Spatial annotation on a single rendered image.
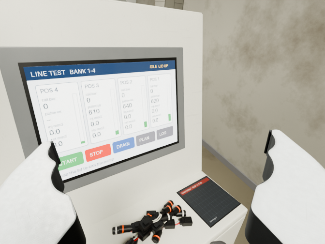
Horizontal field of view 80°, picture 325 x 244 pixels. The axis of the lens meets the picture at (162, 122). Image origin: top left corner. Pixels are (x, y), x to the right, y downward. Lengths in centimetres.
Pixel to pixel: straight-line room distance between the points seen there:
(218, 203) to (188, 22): 61
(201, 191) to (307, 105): 133
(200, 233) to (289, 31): 170
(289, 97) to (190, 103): 135
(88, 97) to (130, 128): 15
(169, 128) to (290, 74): 145
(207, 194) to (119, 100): 45
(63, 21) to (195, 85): 43
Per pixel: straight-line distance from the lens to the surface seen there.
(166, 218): 64
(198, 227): 67
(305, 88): 189
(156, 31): 62
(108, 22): 55
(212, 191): 78
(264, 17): 215
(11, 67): 50
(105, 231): 65
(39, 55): 50
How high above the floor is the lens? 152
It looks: 28 degrees down
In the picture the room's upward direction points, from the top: 6 degrees clockwise
